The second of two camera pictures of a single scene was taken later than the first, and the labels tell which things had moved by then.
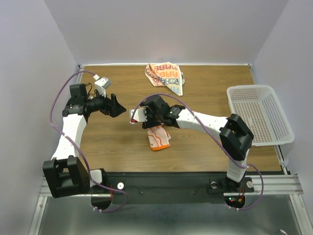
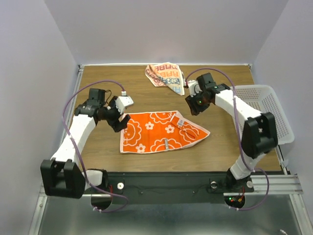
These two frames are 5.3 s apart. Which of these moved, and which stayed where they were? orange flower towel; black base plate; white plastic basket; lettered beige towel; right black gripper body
Moved: right black gripper body; orange flower towel
Stayed: lettered beige towel; black base plate; white plastic basket
